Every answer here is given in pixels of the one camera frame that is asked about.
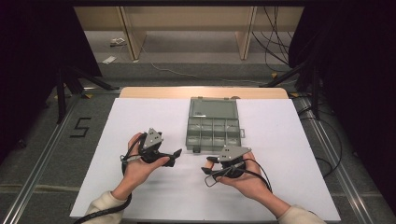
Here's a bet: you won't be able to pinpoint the person's right hand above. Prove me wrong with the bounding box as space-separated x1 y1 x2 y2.
216 151 274 201

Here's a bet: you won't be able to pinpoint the aluminium floor rail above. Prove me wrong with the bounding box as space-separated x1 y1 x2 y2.
0 92 83 224
298 96 375 224

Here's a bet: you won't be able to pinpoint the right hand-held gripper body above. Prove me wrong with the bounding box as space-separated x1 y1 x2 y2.
217 146 252 179

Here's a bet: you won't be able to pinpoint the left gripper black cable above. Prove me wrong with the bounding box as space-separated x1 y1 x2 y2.
73 132 149 224

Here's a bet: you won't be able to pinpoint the white table cover sheet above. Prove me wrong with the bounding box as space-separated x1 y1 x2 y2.
69 97 342 222

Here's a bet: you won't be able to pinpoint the grey plastic organizer box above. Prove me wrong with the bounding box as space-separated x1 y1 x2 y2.
185 96 247 154

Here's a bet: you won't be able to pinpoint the black metal stand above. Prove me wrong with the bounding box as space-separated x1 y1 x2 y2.
260 60 321 120
55 66 120 125

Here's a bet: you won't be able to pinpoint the light wooden background desk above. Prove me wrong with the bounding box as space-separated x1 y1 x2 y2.
74 6 304 62

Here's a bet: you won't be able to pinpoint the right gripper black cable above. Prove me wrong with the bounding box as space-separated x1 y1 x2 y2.
204 158 274 193

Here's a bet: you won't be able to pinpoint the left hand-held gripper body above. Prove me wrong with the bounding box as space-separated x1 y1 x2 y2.
138 127 172 164

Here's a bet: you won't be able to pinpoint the light wooden table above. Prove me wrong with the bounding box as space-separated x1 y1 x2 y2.
119 86 290 101

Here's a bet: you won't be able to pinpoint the black floor cable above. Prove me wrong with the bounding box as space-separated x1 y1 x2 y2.
297 96 344 179

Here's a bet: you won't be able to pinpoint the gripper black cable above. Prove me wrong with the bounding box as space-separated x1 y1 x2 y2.
204 158 274 193
73 132 149 224

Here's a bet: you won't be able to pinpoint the hanging black cables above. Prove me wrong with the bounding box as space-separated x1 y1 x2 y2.
251 6 300 74

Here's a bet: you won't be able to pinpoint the person's left hand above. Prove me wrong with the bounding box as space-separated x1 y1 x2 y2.
120 132 172 189

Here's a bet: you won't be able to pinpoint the dark curtain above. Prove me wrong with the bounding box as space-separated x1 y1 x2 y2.
0 6 102 157
288 6 396 203

